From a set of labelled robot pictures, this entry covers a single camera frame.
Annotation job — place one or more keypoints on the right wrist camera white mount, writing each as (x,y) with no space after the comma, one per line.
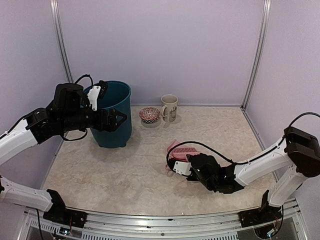
(180,167)

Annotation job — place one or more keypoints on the beige ceramic mug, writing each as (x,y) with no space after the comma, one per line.
(169,105)

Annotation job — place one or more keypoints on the pink dustpan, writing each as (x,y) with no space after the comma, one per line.
(172,146)

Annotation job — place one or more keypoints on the pink hand brush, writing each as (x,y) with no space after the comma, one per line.
(183,151)

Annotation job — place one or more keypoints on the left aluminium corner post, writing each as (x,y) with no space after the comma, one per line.
(54,5)

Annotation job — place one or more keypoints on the aluminium front rail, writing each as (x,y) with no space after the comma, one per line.
(109,226)

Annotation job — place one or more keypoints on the teal plastic bucket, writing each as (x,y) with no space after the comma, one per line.
(117,96)

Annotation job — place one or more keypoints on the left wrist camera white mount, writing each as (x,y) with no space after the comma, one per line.
(98,91)

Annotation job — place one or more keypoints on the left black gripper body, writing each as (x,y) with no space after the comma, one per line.
(100,125)

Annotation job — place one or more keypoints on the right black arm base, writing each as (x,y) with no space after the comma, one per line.
(263,214)

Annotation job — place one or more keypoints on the aluminium corner post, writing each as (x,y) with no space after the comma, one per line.
(258,53)
(54,5)

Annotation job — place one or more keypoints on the patterned small bowl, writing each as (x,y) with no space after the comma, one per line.
(149,115)

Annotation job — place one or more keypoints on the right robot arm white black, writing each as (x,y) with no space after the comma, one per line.
(297,150)

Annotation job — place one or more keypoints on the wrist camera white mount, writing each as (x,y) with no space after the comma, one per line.
(98,91)
(180,167)

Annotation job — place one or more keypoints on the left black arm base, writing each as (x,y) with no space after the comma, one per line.
(58,213)

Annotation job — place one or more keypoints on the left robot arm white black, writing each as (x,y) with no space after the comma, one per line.
(70,110)

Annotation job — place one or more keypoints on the right aluminium corner post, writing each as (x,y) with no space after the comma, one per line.
(258,53)

